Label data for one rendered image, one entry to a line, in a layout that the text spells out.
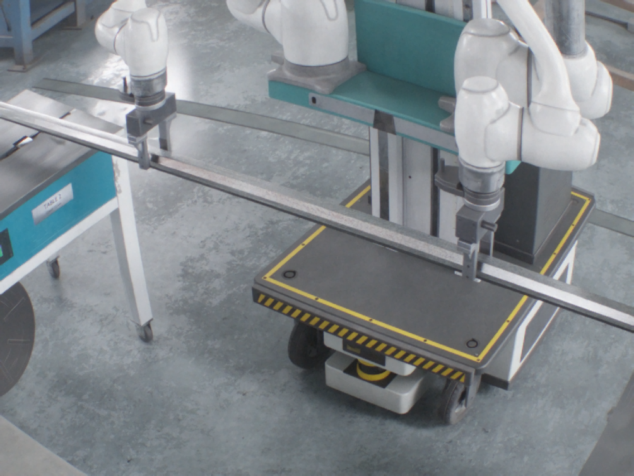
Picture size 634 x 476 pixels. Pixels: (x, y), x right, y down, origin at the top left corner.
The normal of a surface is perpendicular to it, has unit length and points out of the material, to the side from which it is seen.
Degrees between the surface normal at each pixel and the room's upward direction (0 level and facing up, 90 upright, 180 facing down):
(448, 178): 0
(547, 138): 62
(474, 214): 0
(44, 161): 0
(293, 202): 75
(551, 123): 58
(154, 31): 81
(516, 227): 90
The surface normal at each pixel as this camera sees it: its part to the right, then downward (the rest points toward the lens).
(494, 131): -0.17, 0.50
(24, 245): 0.78, 0.34
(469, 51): -0.78, 0.11
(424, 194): -0.57, 0.50
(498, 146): -0.21, 0.67
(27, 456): -0.04, -0.81
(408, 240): -0.54, 0.28
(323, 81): 0.00, -0.65
